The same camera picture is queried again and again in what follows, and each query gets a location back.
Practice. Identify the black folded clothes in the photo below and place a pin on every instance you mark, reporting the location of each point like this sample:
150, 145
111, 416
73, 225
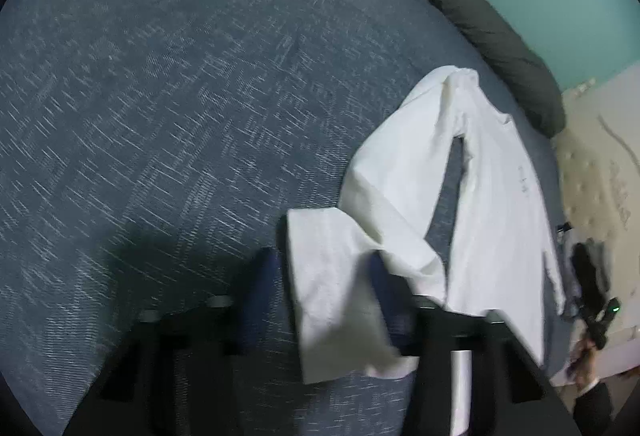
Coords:
590, 266

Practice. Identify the white long-sleeve shirt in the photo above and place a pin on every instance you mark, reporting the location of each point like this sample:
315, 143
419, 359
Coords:
500, 216

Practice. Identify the person's right forearm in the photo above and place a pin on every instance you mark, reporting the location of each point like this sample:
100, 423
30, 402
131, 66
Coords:
595, 408

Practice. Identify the person's right hand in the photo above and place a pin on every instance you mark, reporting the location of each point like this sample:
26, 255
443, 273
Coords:
582, 363

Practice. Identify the cream tufted headboard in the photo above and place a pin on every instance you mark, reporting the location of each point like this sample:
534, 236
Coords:
600, 165

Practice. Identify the dark grey long pillow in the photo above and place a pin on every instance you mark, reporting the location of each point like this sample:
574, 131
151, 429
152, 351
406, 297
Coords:
475, 5

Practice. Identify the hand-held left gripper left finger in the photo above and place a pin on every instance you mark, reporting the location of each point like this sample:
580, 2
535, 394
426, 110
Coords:
260, 296

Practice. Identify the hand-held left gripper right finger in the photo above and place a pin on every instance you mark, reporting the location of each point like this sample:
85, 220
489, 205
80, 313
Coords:
392, 311

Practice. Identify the bed with blue patterned sheet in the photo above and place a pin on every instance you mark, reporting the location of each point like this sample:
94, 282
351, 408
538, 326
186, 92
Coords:
175, 115

